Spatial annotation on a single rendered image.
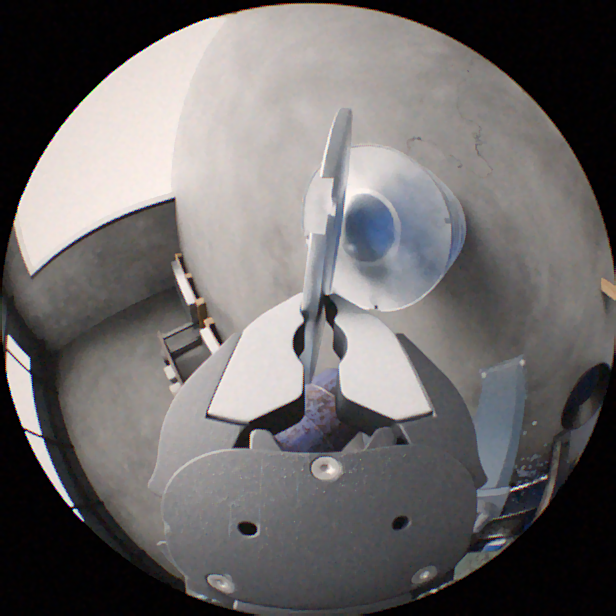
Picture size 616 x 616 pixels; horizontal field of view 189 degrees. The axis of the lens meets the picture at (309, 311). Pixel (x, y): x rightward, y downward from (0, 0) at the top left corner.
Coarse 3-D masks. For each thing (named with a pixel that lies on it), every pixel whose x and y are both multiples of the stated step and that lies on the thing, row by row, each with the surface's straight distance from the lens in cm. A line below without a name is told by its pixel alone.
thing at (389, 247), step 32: (352, 160) 37; (384, 160) 34; (320, 192) 41; (352, 192) 36; (384, 192) 34; (416, 192) 32; (320, 224) 42; (352, 224) 36; (384, 224) 33; (416, 224) 32; (448, 224) 31; (352, 256) 37; (384, 256) 34; (416, 256) 32; (448, 256) 31; (352, 288) 40; (384, 288) 36; (416, 288) 34
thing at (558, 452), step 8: (560, 432) 112; (568, 432) 111; (560, 440) 112; (568, 440) 118; (560, 448) 111; (568, 448) 126; (552, 456) 109; (560, 456) 126; (568, 456) 135; (552, 464) 107; (560, 464) 139; (552, 472) 105; (560, 472) 152; (552, 480) 103; (560, 480) 167; (544, 488) 103; (552, 488) 102; (560, 488) 186; (544, 496) 101; (552, 496) 162; (544, 504) 100; (536, 512) 99
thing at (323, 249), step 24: (336, 120) 13; (336, 144) 11; (336, 168) 10; (336, 192) 9; (312, 240) 9; (336, 240) 29; (312, 264) 9; (312, 288) 9; (312, 312) 10; (312, 336) 10; (312, 360) 12
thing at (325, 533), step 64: (256, 448) 5; (384, 448) 5; (192, 512) 5; (256, 512) 5; (320, 512) 5; (384, 512) 5; (448, 512) 6; (192, 576) 6; (256, 576) 5; (320, 576) 5; (384, 576) 5; (448, 576) 7
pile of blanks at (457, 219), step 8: (424, 168) 35; (432, 176) 34; (440, 184) 38; (448, 192) 42; (448, 200) 35; (456, 200) 53; (448, 208) 31; (456, 208) 42; (456, 216) 40; (464, 216) 61; (456, 224) 37; (464, 224) 54; (456, 232) 37; (464, 232) 54; (456, 240) 37; (464, 240) 61; (456, 248) 41; (456, 256) 49; (448, 264) 34; (432, 288) 37
